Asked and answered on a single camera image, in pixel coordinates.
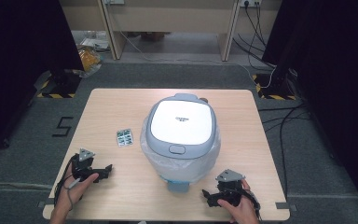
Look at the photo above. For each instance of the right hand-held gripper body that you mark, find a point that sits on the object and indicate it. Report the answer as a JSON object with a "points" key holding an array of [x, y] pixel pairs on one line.
{"points": [[231, 189]]}

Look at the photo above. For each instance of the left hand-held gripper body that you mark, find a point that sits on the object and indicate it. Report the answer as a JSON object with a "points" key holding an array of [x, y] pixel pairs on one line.
{"points": [[84, 165]]}

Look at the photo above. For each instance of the green pill blister pack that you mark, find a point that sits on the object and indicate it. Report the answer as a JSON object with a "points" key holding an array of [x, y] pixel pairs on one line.
{"points": [[124, 137]]}

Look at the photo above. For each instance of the grey white lidded trash can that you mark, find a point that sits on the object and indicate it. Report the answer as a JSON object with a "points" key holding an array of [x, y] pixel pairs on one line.
{"points": [[181, 124]]}

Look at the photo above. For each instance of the person's right hand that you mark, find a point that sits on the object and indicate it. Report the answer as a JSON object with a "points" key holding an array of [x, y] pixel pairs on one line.
{"points": [[242, 211]]}

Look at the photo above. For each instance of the person's left hand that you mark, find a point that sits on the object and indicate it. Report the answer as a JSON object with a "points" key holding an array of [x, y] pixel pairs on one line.
{"points": [[76, 189]]}

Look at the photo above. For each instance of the clear plastic bin liner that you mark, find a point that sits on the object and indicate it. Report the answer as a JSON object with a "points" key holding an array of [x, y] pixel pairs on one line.
{"points": [[180, 169]]}

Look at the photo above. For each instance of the black stand base hazard tape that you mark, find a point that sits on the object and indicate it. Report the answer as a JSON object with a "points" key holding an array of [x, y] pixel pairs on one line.
{"points": [[59, 85], [275, 87]]}

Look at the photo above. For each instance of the yellow plastic bag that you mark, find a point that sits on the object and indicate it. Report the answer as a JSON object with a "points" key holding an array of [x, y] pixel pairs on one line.
{"points": [[89, 58]]}

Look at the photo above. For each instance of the black curtain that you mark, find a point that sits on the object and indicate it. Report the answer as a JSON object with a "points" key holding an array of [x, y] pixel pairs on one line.
{"points": [[332, 77], [18, 62]]}

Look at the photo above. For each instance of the clear plastic packets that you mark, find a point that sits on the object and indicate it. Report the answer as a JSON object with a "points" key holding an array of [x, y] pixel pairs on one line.
{"points": [[95, 40]]}

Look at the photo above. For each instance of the white wall power outlet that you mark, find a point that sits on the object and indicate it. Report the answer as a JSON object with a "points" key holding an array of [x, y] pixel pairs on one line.
{"points": [[250, 2]]}

